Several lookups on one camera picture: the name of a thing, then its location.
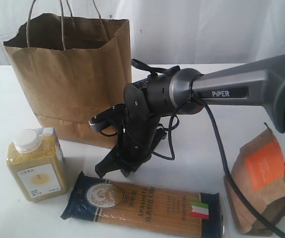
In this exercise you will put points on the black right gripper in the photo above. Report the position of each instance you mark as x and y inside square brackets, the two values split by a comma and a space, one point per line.
[133, 148]

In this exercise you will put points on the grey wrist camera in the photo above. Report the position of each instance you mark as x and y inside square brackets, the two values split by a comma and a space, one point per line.
[110, 117]

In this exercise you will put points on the kraft pouch with orange label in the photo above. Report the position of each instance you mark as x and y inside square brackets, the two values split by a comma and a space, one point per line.
[259, 173]

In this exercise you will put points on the brown paper shopping bag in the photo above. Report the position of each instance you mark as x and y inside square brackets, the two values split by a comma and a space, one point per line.
[70, 69]

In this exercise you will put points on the spaghetti package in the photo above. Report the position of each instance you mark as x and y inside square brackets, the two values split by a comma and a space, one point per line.
[178, 213]

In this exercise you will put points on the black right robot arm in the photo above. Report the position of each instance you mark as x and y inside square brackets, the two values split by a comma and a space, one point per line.
[151, 106]

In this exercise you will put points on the millet bottle with white cap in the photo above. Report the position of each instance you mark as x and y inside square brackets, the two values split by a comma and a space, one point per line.
[36, 162]

